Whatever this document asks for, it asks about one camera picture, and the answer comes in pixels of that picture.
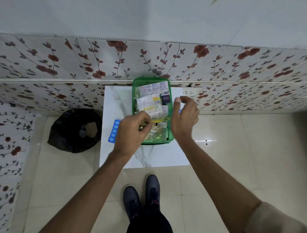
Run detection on white printed medicine packet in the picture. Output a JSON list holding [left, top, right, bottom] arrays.
[[139, 81, 170, 97]]

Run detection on person's left forearm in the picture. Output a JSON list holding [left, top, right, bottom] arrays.
[[39, 150, 136, 233]]

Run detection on white orange medicine strip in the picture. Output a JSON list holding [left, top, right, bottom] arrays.
[[136, 94, 161, 109]]

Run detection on person's dark shoe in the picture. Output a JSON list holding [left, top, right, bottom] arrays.
[[123, 185, 142, 223], [145, 174, 161, 207]]

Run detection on clear blister strips pile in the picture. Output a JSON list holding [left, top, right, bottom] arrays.
[[143, 122, 168, 142]]

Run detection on person's right dark shoe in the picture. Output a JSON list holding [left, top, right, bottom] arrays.
[[145, 174, 161, 207]]

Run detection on black trousers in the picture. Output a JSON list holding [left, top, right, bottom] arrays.
[[126, 203, 174, 233]]

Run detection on yellow striped tablet strip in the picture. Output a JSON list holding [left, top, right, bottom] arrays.
[[139, 104, 169, 118]]

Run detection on black garbage bag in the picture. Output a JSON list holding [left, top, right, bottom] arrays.
[[47, 108, 103, 154]]

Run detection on blue pill organizer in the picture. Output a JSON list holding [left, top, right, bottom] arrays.
[[108, 119, 120, 144]]

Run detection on person's right forearm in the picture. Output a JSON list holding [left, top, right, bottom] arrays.
[[173, 134, 262, 233]]

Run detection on white wall socket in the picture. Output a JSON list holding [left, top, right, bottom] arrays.
[[182, 87, 201, 98]]

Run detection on person's left hand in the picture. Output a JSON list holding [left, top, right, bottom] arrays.
[[112, 111, 153, 155]]

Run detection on person's left dark shoe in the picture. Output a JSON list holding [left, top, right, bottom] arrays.
[[123, 185, 142, 223]]

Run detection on green plastic basket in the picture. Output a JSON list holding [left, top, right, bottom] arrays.
[[132, 77, 173, 145]]

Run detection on beige sleeve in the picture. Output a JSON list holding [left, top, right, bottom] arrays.
[[242, 201, 307, 233]]

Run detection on person's right hand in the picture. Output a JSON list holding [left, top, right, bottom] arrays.
[[170, 96, 200, 141]]

